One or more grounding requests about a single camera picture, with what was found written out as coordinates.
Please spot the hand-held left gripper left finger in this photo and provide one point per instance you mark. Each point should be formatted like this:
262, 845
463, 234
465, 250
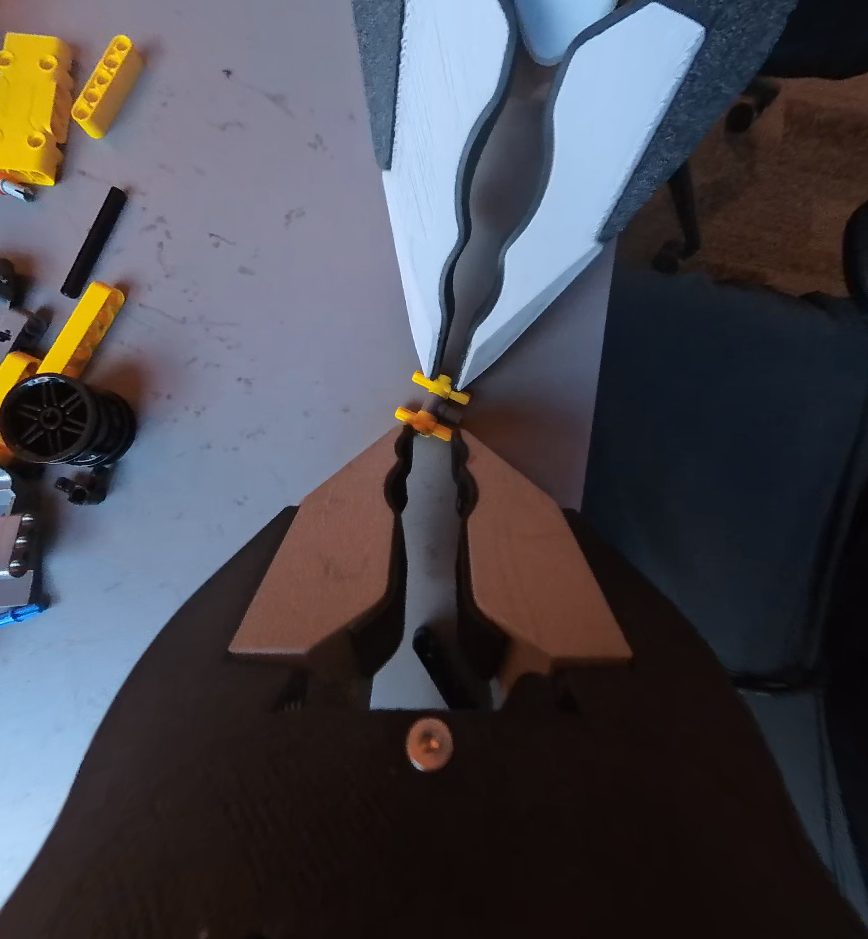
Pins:
324, 579

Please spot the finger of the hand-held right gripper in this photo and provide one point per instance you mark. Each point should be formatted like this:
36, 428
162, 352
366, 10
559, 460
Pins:
610, 132
434, 147

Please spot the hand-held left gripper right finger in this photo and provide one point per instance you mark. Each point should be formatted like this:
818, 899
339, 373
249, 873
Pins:
544, 579

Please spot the grey desk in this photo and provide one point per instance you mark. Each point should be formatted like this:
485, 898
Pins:
258, 293

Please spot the black chair base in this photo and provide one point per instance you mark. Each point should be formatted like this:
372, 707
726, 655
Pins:
687, 198

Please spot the blue pin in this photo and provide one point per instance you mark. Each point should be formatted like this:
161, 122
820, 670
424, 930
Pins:
14, 618

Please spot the black spoked wheel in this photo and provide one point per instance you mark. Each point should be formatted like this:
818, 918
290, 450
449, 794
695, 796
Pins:
52, 418

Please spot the short yellow holed beam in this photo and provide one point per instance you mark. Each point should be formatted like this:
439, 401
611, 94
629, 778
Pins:
107, 88

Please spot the long yellow holed beam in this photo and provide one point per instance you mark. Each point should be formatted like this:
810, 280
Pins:
85, 326

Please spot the black axle rod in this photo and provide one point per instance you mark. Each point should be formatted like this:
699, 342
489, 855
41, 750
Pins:
95, 240

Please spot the pile of building brick parts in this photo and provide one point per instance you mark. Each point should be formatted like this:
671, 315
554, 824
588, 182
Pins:
1, 367

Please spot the yellow studded block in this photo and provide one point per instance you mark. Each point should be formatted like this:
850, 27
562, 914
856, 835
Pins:
27, 110

